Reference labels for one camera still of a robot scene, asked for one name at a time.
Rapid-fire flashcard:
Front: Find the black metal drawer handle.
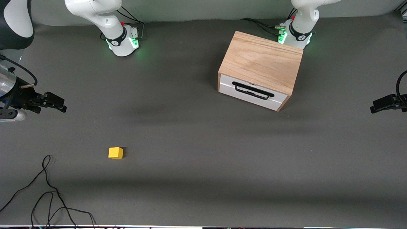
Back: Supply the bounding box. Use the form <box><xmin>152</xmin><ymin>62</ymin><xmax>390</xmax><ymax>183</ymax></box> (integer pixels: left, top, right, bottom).
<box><xmin>232</xmin><ymin>81</ymin><xmax>275</xmax><ymax>101</ymax></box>

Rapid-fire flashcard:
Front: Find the light wooden drawer cabinet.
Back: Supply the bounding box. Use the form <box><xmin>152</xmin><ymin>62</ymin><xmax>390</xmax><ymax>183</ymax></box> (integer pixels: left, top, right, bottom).
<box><xmin>217</xmin><ymin>31</ymin><xmax>304</xmax><ymax>112</ymax></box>

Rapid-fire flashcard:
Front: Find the white-fronted wooden drawer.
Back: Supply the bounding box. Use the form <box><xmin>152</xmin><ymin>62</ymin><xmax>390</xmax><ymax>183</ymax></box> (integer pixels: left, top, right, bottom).
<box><xmin>219</xmin><ymin>74</ymin><xmax>288</xmax><ymax>111</ymax></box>

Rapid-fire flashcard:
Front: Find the yellow cube block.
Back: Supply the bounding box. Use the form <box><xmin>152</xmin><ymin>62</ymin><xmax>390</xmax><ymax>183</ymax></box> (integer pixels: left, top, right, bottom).
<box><xmin>108</xmin><ymin>147</ymin><xmax>124</xmax><ymax>159</ymax></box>

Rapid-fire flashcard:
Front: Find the thin black loose cable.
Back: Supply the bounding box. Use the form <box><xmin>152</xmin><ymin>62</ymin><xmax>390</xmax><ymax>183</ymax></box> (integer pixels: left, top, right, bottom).
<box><xmin>31</xmin><ymin>192</ymin><xmax>97</xmax><ymax>229</ymax></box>
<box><xmin>0</xmin><ymin>155</ymin><xmax>78</xmax><ymax>229</ymax></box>

